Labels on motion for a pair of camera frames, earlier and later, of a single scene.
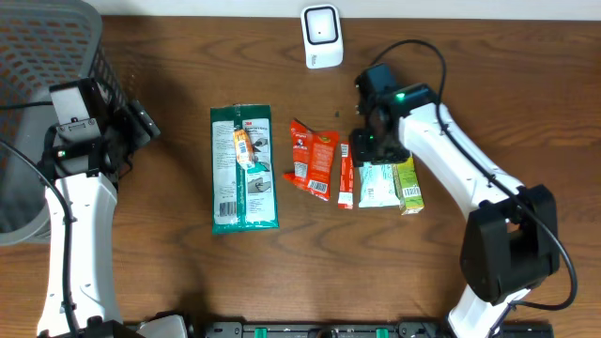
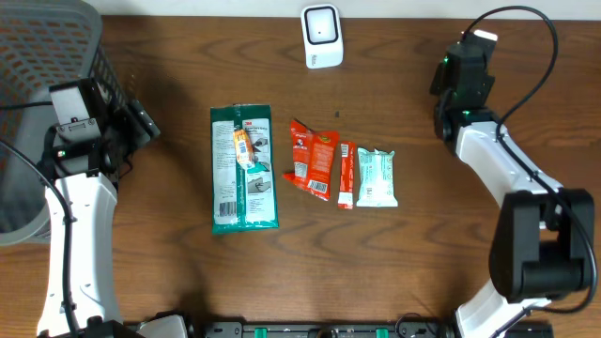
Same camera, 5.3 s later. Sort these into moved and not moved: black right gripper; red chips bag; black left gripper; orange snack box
Moved: black right gripper
Not moved: black left gripper; orange snack box; red chips bag
